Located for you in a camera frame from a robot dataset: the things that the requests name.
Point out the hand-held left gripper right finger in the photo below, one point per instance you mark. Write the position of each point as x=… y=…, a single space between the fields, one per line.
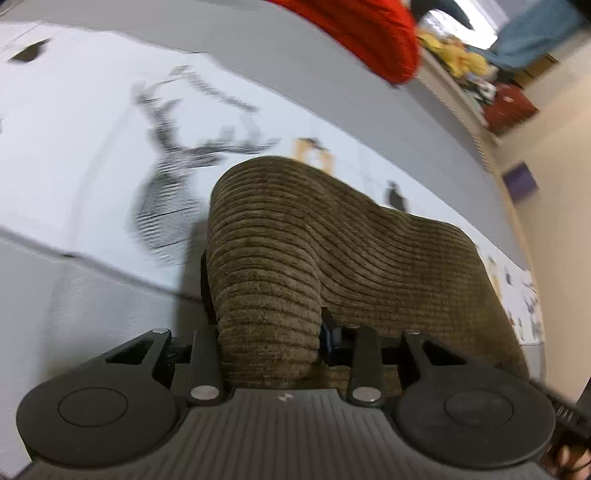
x=328 y=333

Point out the person's right hand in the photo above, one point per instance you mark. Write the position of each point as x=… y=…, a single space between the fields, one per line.
x=572 y=464

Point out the red knitted blanket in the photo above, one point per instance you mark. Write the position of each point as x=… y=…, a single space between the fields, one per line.
x=369 y=32

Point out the blue curtain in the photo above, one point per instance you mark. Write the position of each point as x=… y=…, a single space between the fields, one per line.
x=535 y=32

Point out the wooden bed frame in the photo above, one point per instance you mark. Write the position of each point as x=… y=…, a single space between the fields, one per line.
x=521 y=221

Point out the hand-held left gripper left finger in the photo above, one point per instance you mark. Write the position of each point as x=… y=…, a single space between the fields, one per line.
x=205 y=360

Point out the printed grey bed sheet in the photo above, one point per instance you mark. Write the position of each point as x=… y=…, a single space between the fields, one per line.
x=69 y=138

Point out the pile of yellow items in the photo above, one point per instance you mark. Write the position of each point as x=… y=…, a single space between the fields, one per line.
x=457 y=57

